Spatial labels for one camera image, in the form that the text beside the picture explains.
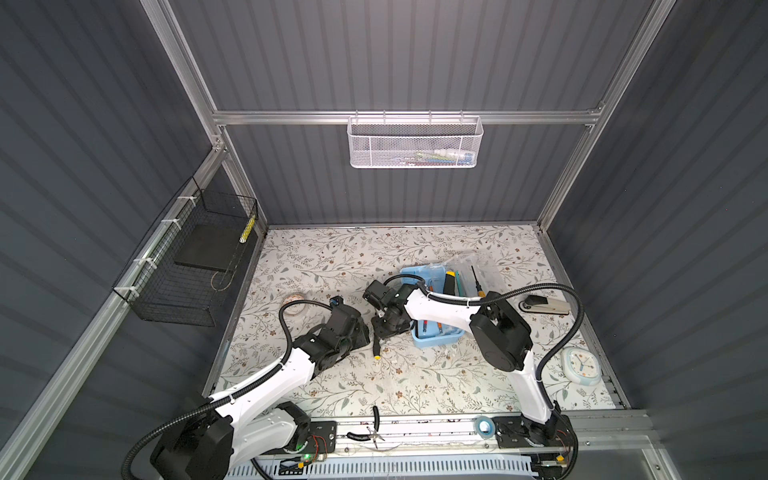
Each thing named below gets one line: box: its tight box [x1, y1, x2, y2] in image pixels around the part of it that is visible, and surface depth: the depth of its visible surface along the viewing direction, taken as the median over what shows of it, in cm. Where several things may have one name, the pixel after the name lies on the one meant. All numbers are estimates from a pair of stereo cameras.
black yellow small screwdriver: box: [373, 332, 381, 360], surface depth 89 cm
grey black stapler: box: [518, 294, 571, 315], surface depth 98 cm
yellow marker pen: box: [239, 214, 256, 243], surface depth 83 cm
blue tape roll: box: [473, 415, 496, 440], surface depth 76 cm
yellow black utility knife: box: [443, 270, 456, 296], surface depth 96 cm
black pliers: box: [346, 406, 385, 449], surface depth 76 cm
